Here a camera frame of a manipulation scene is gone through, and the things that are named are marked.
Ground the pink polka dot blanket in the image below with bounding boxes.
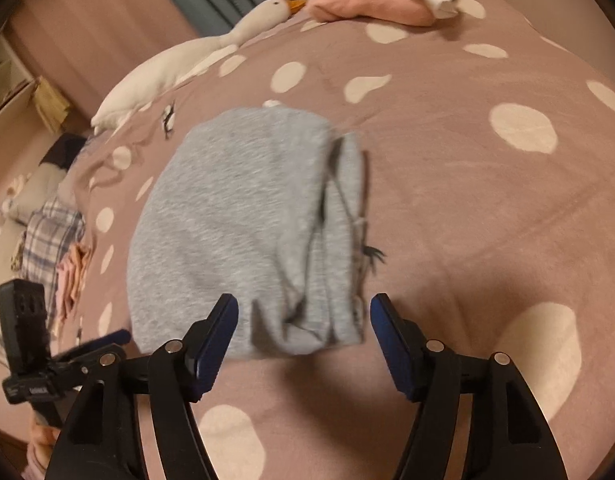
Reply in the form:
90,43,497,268
52,0,615,480

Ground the grey pillow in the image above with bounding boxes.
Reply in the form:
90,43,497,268
7,162,70,226

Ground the dark pillow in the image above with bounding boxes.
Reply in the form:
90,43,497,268
40,132,88,166

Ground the white cabinet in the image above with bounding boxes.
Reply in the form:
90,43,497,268
0,35,38,121

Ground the pink pillow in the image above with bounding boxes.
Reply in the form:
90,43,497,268
304,0,438,27

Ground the blue plaid cloth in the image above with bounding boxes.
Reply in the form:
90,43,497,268
20,197,85,286

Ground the grey sweatshirt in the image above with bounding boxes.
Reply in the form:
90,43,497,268
127,105,368,361

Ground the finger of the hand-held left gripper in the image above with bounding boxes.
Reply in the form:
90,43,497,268
50,329,133,391

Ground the pink cloth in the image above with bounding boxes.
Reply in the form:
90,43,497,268
54,244,93,321

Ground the white goose plush toy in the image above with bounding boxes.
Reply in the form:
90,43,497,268
90,0,308,135

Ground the stack of books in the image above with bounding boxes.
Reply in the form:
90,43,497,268
32,77,70,133

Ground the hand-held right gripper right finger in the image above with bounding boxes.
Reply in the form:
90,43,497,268
370,292,571,480

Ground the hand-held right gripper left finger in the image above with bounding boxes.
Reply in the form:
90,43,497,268
44,292,239,480

